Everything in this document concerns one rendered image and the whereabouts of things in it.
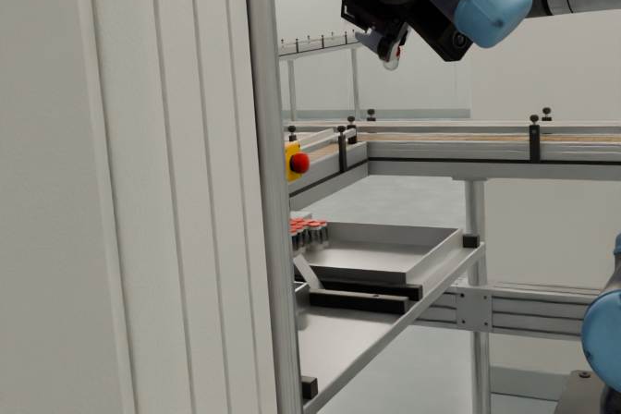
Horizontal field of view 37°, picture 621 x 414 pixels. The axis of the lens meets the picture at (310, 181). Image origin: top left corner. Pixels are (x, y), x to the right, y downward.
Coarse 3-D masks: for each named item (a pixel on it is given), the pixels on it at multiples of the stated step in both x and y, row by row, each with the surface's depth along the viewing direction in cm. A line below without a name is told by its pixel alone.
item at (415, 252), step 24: (336, 240) 165; (360, 240) 164; (384, 240) 162; (408, 240) 160; (432, 240) 158; (456, 240) 152; (312, 264) 139; (336, 264) 150; (360, 264) 150; (384, 264) 149; (408, 264) 148; (432, 264) 143
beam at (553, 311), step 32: (448, 288) 244; (480, 288) 240; (512, 288) 239; (544, 288) 237; (576, 288) 236; (416, 320) 250; (448, 320) 246; (480, 320) 242; (512, 320) 238; (544, 320) 234; (576, 320) 231
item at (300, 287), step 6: (300, 282) 131; (300, 288) 129; (306, 288) 130; (300, 294) 129; (306, 294) 130; (300, 300) 129; (306, 300) 130; (300, 306) 129; (306, 306) 130; (300, 312) 129
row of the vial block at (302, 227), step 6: (306, 222) 161; (312, 222) 161; (294, 228) 157; (300, 228) 157; (306, 228) 159; (294, 234) 156; (300, 234) 158; (306, 234) 160; (294, 240) 156; (300, 240) 158; (306, 240) 160; (294, 246) 156; (300, 246) 158; (306, 246) 160; (294, 252) 156; (300, 252) 158
